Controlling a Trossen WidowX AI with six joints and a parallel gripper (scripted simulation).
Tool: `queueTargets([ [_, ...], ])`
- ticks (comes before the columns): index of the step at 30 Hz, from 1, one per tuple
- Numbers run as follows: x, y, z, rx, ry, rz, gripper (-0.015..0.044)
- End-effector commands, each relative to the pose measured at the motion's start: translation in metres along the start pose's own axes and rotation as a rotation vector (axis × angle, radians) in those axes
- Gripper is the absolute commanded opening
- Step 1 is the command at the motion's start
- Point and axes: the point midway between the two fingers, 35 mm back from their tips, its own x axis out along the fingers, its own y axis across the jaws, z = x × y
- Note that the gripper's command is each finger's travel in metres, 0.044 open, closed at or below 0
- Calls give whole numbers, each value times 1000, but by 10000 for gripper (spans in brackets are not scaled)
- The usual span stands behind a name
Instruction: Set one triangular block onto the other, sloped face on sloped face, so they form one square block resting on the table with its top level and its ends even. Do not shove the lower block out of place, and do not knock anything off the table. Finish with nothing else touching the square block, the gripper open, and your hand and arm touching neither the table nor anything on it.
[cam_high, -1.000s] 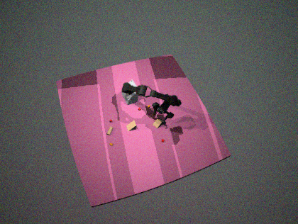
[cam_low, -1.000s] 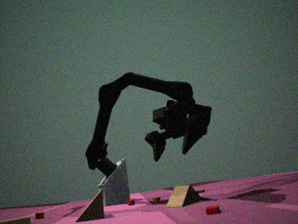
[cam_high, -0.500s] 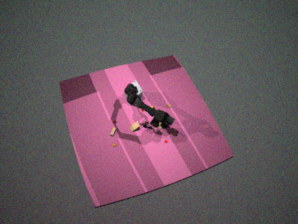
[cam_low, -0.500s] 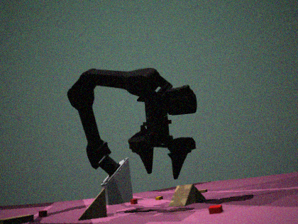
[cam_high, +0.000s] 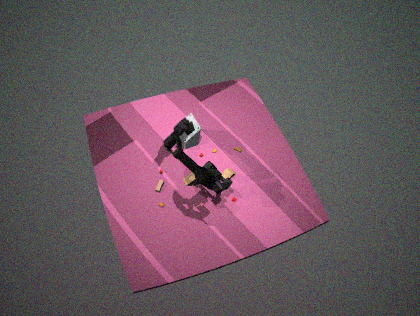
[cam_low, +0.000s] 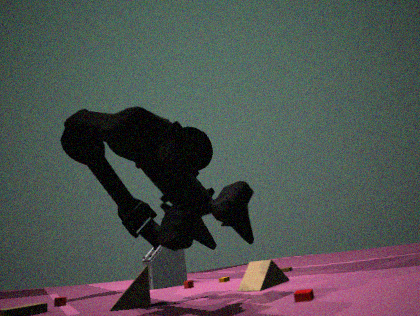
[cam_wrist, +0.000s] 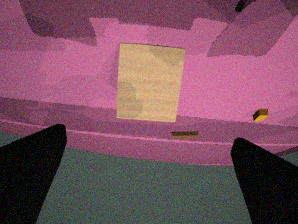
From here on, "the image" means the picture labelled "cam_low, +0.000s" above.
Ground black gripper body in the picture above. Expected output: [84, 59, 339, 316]
[161, 171, 254, 223]

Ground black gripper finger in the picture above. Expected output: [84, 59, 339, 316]
[193, 218, 217, 250]
[221, 205, 254, 245]

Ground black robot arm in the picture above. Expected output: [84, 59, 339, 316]
[61, 106, 213, 251]

